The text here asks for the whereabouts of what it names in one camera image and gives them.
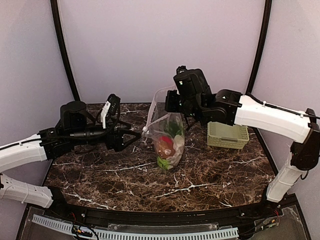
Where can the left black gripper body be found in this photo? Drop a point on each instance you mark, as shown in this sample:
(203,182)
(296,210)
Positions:
(114,139)

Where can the red pepper toy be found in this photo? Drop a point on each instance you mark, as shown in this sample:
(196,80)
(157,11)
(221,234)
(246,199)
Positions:
(167,139)

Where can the black front table rail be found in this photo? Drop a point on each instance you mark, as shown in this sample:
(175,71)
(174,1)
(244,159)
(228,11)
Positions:
(234,216)

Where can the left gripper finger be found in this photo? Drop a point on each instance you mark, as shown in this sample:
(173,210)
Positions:
(128,138)
(124,125)

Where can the clear zip top bag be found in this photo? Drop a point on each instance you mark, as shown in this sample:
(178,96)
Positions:
(158,117)

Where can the dark green pepper toy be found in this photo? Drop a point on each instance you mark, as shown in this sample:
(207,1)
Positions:
(169,128)

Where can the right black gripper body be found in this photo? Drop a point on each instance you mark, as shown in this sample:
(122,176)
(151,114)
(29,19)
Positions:
(171,100)

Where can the white garlic toy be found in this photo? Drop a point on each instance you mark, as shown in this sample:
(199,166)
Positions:
(178,146)

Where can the right black corner post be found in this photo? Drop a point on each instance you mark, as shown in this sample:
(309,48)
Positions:
(260,45)

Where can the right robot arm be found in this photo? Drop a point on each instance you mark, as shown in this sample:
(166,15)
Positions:
(192,97)

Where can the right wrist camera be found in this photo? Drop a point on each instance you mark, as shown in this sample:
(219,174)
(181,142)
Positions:
(181,69)

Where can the green plastic basket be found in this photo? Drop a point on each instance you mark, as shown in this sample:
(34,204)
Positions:
(226,136)

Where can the brown potato toy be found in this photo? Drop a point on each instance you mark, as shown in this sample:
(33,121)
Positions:
(165,149)

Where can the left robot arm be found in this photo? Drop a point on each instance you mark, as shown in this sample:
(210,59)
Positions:
(76,127)

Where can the green apple toy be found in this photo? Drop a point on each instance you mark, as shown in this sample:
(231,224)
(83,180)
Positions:
(164,164)

